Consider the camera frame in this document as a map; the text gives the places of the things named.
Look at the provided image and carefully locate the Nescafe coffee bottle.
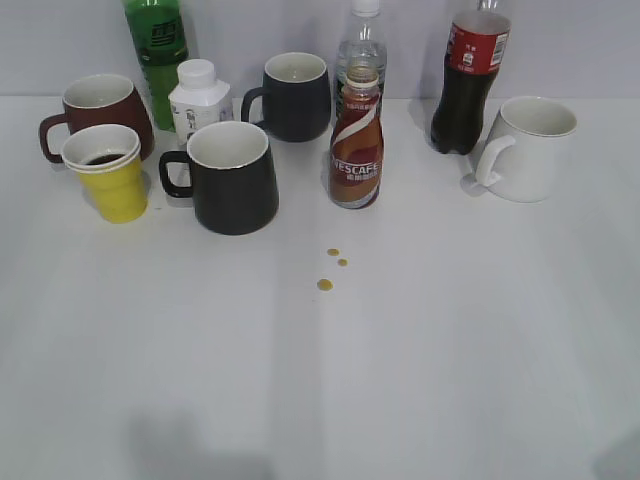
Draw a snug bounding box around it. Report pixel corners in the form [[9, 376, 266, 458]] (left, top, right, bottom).
[[329, 62, 384, 209]]

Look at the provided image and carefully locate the yellow paper cup stack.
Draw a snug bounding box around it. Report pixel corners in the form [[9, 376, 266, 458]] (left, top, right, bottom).
[[61, 124, 148, 224]]

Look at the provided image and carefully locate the black ceramic mug front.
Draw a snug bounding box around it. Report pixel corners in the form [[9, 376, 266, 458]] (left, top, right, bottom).
[[159, 121, 279, 235]]

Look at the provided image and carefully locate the dark navy ceramic mug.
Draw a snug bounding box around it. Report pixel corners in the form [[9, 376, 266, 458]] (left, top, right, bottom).
[[241, 52, 332, 142]]

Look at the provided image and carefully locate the white milk carton bottle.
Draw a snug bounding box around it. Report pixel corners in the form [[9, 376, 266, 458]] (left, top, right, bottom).
[[168, 59, 233, 146]]

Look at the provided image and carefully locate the clear water bottle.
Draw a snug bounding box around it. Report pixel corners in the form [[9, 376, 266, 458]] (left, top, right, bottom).
[[334, 0, 387, 120]]

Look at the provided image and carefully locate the white ceramic mug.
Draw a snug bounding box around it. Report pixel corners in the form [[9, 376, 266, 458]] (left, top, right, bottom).
[[475, 96, 578, 203]]

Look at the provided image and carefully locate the cola bottle red label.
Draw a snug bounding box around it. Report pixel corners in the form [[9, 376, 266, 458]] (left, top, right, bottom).
[[430, 1, 511, 155]]

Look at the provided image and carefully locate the dark red ceramic mug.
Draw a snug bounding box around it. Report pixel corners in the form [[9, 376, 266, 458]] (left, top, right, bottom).
[[38, 74, 154, 164]]

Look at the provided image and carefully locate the green soda bottle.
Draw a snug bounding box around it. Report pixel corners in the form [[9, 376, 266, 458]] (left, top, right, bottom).
[[121, 0, 189, 131]]

